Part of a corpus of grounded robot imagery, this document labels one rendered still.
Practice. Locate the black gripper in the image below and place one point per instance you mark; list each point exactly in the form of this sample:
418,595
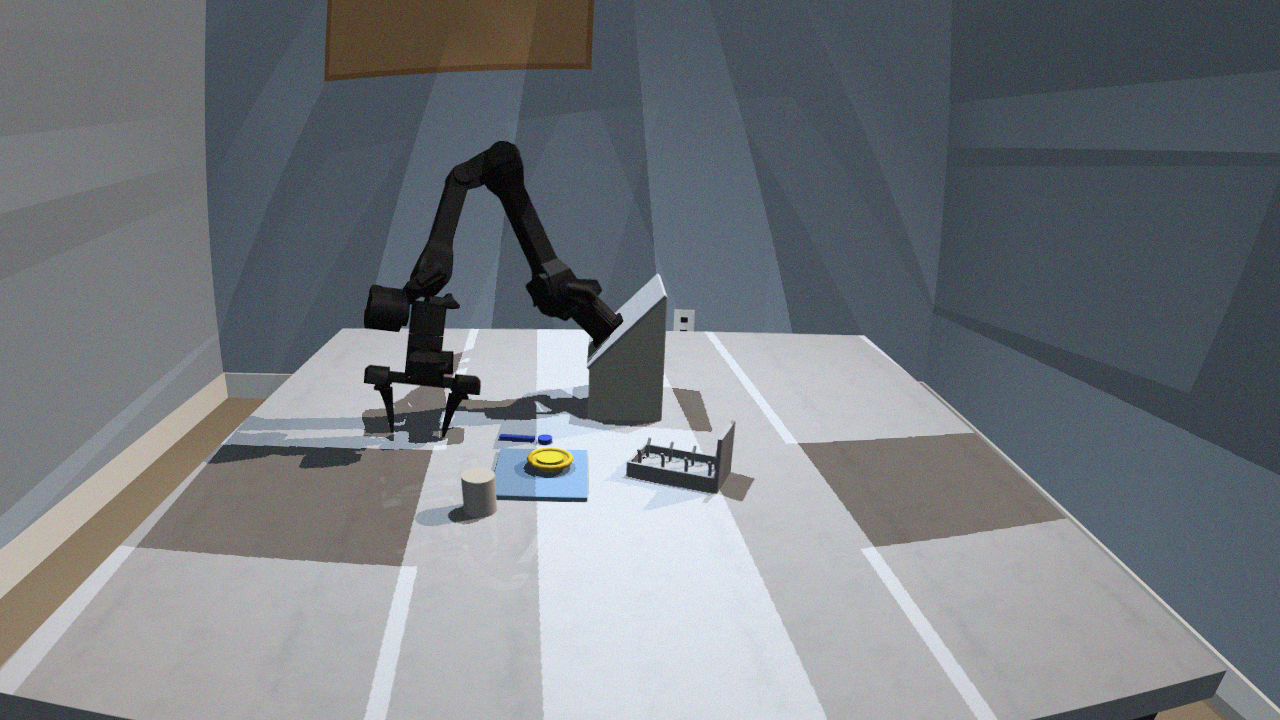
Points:
460,385

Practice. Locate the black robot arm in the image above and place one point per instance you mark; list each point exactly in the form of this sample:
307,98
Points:
554,288

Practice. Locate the grey cylinder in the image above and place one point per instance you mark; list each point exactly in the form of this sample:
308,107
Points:
479,492

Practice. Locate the dark grey dish rack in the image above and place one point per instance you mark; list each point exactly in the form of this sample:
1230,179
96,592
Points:
684,468

